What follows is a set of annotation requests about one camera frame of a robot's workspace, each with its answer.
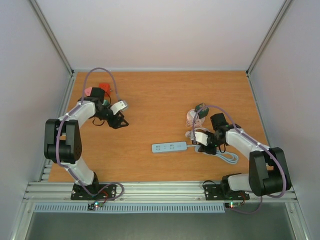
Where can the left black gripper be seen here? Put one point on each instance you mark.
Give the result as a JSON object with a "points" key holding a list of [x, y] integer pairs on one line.
{"points": [[115, 122]]}

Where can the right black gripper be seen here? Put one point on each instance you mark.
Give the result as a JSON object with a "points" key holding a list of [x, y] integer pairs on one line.
{"points": [[209, 149]]}

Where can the dark green patterned cube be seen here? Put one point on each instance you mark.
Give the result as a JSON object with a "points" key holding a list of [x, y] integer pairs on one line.
{"points": [[201, 110]]}

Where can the red cube plug adapter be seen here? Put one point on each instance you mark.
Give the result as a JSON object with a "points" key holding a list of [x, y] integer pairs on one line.
{"points": [[105, 86]]}

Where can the light blue power strip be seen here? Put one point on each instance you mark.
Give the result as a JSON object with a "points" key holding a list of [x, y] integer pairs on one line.
{"points": [[169, 147]]}

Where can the pink cube plug adapter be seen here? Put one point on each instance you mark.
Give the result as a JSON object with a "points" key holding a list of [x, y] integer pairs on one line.
{"points": [[88, 91]]}

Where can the green small plug charger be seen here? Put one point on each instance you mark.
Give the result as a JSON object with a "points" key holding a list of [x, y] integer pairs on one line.
{"points": [[106, 103]]}

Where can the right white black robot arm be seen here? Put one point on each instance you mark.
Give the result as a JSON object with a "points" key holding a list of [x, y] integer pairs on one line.
{"points": [[268, 173]]}

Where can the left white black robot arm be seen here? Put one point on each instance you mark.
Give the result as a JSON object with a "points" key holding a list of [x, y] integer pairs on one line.
{"points": [[62, 137]]}

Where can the right small circuit board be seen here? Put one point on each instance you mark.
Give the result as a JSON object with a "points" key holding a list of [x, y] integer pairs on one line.
{"points": [[232, 204]]}

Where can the small circuit board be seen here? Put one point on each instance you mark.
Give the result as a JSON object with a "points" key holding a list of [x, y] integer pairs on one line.
{"points": [[232, 204], [95, 205]]}

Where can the left small circuit board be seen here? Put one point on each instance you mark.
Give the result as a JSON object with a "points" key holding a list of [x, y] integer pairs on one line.
{"points": [[95, 205]]}

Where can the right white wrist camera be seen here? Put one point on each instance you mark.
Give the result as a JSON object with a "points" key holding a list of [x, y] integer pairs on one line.
{"points": [[199, 138]]}

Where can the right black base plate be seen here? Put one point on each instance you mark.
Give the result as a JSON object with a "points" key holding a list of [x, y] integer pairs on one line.
{"points": [[214, 192]]}

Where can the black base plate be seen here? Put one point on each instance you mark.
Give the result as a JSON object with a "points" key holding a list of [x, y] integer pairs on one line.
{"points": [[214, 192], [78, 193]]}

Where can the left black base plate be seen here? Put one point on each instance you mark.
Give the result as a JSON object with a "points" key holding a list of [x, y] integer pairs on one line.
{"points": [[78, 193]]}

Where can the aluminium front rail frame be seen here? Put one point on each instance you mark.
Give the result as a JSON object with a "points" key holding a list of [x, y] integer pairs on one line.
{"points": [[134, 192]]}

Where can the blue slotted cable duct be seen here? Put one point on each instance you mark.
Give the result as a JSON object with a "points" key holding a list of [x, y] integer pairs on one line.
{"points": [[130, 208]]}

